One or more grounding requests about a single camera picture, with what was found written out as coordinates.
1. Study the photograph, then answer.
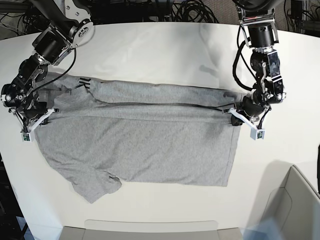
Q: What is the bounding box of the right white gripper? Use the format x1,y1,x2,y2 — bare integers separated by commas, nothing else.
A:
8,107,60,133

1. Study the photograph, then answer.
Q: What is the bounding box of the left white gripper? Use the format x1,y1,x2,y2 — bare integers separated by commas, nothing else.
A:
223,107,272,129

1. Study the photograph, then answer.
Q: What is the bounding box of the grey T-shirt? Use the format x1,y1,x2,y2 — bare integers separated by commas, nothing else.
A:
35,75,243,203

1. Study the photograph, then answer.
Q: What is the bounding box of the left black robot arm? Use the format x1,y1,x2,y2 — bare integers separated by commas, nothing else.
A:
231,0,286,129

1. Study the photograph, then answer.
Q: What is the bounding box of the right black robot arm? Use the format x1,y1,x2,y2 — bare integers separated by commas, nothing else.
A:
0,0,94,134

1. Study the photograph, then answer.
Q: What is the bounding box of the grey bin at right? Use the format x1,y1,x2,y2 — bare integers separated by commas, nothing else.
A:
261,166,320,240

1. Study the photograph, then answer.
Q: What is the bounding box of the grey bin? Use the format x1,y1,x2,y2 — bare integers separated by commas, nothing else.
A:
261,166,320,240
59,219,243,240

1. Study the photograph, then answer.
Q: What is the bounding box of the blue translucent object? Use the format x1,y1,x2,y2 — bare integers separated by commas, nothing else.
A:
240,217,283,240

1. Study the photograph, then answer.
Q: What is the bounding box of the grey bin at bottom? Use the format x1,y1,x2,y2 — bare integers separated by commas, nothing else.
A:
59,219,243,240

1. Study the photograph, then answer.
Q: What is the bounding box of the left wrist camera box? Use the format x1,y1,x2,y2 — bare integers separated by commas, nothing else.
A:
250,128,266,141

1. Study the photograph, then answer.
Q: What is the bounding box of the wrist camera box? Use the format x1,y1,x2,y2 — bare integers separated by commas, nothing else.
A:
20,131,34,142
250,128,266,141

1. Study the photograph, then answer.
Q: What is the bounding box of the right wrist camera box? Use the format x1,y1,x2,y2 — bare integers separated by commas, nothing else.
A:
20,131,34,142

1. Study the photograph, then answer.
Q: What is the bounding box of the black cable bundle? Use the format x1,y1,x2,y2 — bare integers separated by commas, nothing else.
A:
172,0,221,25

